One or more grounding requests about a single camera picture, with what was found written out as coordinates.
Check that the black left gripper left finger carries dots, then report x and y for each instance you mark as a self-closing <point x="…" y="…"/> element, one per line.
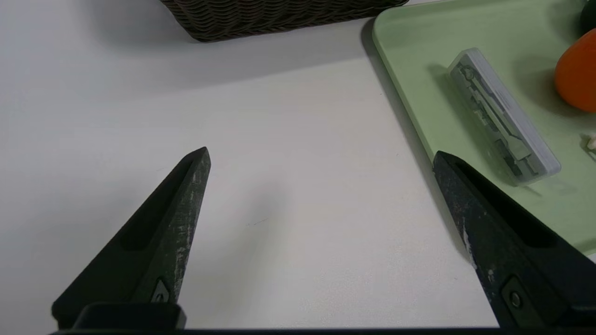
<point x="153" y="242"/>

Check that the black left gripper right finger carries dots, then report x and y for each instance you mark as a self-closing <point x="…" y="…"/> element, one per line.
<point x="512" y="260"/>

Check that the slim clear plastic case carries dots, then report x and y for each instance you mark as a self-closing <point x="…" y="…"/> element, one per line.
<point x="503" y="116"/>

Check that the orange fruit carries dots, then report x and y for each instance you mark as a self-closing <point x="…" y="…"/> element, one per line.
<point x="579" y="74"/>

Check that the glass jar with dark lid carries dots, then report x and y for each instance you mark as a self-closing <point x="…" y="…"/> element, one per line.
<point x="590" y="14"/>

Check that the dark brown wicker basket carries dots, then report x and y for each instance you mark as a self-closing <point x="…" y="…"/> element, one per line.
<point x="260" y="18"/>

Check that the light green plastic tray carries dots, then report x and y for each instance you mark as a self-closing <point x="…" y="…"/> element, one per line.
<point x="419" y="56"/>

